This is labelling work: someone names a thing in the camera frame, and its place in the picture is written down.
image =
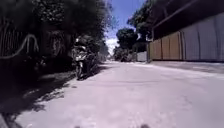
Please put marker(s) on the group of green trees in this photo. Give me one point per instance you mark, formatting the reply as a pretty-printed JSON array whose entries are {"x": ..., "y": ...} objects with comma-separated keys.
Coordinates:
[{"x": 126, "y": 38}]

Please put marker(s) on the dark row of trees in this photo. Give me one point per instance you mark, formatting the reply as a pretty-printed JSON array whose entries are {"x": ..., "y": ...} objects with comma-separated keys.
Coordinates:
[{"x": 66, "y": 16}]

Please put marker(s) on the dark metal fence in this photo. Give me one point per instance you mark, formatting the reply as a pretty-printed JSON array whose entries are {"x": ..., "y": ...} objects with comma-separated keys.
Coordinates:
[{"x": 13, "y": 45}]

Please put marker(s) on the building with panelled wall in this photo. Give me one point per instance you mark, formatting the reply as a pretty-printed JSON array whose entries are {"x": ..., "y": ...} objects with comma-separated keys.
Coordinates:
[{"x": 200, "y": 40}]

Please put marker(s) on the grey concrete sidewalk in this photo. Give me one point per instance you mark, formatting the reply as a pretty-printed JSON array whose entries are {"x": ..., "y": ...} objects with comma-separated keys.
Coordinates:
[{"x": 193, "y": 66}]

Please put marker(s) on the grey concrete road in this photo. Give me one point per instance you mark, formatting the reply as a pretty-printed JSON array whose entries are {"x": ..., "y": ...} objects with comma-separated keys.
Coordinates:
[{"x": 133, "y": 96}]

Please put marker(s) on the parked motorcycle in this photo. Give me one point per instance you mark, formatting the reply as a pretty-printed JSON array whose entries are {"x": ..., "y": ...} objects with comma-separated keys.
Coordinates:
[{"x": 80, "y": 57}]

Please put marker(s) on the white wall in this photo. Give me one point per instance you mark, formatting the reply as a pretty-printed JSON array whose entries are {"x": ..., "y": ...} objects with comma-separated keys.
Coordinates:
[{"x": 141, "y": 56}]

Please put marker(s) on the robot's own part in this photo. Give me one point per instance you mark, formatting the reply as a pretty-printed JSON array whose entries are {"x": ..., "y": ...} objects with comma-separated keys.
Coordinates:
[{"x": 144, "y": 126}]

